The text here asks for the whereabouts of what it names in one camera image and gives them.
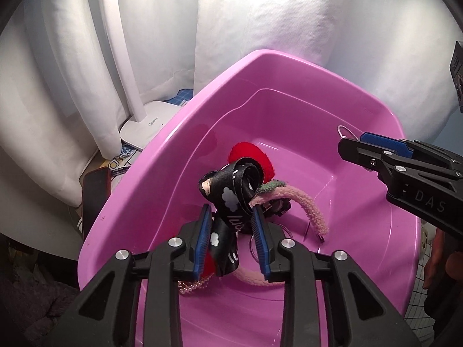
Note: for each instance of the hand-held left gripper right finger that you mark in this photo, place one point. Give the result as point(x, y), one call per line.
point(261, 242)

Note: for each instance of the pink headband with red ears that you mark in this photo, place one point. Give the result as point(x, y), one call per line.
point(249, 155)

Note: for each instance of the blue checked cloth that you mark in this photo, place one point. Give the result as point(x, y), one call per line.
point(181, 97)

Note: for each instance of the person's right hand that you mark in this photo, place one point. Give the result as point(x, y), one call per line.
point(454, 265)

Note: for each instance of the pink plastic tub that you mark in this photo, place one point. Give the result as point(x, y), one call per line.
point(307, 123)

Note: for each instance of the white curtain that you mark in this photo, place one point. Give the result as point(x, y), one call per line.
point(271, 14)

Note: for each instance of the dark red phone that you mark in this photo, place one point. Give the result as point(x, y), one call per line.
point(96, 198)

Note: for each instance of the white desk lamp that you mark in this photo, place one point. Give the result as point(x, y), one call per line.
point(152, 123)

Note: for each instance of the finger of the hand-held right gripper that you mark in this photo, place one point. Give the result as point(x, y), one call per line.
point(356, 150)
point(383, 144)

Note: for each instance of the large silver bangle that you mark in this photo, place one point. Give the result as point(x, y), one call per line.
point(250, 245)

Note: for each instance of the pearl hair clip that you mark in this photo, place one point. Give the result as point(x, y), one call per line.
point(191, 289)

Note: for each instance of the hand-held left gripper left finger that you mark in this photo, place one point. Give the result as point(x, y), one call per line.
point(202, 242)

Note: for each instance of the black wrist watch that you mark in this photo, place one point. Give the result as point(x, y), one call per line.
point(279, 206)

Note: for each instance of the printed paper box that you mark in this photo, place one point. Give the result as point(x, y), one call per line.
point(121, 161)

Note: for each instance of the grey fuzzy cloth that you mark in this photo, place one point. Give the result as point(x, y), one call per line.
point(29, 296)

